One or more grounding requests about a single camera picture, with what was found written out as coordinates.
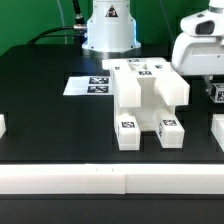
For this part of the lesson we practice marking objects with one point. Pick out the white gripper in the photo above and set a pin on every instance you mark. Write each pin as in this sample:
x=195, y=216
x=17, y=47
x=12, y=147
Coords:
x=198, y=56

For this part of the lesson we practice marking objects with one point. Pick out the white tagged cube edge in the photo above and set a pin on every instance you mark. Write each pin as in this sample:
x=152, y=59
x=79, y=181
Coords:
x=217, y=93

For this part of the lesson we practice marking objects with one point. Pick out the white chair seat part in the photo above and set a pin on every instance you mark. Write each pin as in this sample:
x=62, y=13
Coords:
x=143, y=113

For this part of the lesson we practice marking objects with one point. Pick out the white chair back part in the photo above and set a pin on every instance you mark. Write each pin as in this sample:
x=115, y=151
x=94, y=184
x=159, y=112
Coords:
x=172, y=87

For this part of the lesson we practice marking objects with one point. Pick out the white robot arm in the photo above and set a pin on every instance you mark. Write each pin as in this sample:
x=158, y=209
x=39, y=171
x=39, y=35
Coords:
x=111, y=29

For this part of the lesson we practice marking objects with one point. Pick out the white block right edge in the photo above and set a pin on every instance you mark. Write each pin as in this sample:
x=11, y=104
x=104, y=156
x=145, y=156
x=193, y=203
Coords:
x=217, y=129

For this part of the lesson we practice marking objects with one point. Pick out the white block edge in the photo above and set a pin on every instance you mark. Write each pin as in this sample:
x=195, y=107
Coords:
x=217, y=129
x=2, y=125

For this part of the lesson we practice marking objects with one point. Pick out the white block left edge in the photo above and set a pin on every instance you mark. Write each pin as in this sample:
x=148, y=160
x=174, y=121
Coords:
x=2, y=125

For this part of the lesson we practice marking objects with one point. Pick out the white front rail wall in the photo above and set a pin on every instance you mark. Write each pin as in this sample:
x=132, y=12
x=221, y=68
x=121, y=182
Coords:
x=112, y=179

